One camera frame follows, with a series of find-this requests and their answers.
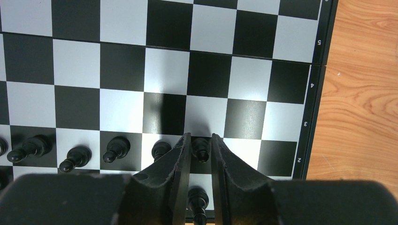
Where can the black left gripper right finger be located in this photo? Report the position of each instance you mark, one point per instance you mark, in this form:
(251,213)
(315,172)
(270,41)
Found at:
(244,196)

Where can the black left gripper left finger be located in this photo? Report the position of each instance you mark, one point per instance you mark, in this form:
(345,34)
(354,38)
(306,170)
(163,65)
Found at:
(154,196)

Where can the black pawn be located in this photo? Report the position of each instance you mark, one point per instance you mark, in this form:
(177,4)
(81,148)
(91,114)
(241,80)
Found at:
(117,148)
(78,156)
(200,149)
(36,146)

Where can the black chess piece on board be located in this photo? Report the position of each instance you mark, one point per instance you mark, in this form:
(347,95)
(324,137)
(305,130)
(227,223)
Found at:
(198,201)

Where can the black pawn on board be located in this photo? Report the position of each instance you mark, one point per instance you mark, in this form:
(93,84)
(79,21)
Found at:
(36,146)
(78,156)
(117,148)

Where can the black and white chessboard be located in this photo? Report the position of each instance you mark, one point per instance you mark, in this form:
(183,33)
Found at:
(83,72)

